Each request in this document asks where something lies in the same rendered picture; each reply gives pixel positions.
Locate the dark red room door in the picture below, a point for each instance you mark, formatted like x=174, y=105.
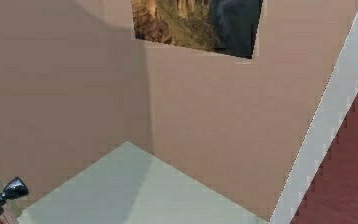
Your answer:
x=343, y=166

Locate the framed landscape wall picture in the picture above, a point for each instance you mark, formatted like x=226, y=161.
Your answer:
x=200, y=23

